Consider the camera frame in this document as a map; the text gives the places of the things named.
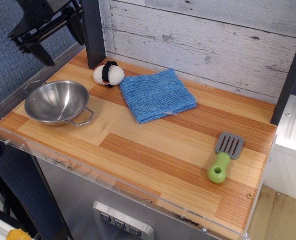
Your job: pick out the grey spatula green handle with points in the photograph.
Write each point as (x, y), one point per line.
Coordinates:
(227, 148)

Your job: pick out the white plush egg black band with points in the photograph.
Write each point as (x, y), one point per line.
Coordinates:
(109, 74)

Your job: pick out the clear acrylic front guard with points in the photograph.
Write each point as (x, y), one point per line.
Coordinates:
(72, 188)

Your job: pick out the silver dispenser button panel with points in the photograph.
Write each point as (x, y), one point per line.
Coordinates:
(122, 221)

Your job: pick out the dark grey post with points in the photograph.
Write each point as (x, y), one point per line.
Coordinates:
(92, 26)
(285, 93)

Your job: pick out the stainless steel bowl with handles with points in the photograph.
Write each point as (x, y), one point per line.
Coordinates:
(58, 103)

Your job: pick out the dark grey right post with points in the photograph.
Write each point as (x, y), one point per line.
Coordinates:
(285, 93)

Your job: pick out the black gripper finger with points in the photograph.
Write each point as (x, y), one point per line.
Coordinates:
(74, 25)
(40, 53)

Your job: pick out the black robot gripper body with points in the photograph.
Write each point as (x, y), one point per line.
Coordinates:
(41, 19)

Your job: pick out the blue folded cloth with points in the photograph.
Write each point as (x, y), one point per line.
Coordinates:
(150, 97)

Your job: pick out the dark grey left post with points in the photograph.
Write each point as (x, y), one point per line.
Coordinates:
(92, 26)

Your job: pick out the white ridged side cabinet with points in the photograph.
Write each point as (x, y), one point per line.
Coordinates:
(280, 172)

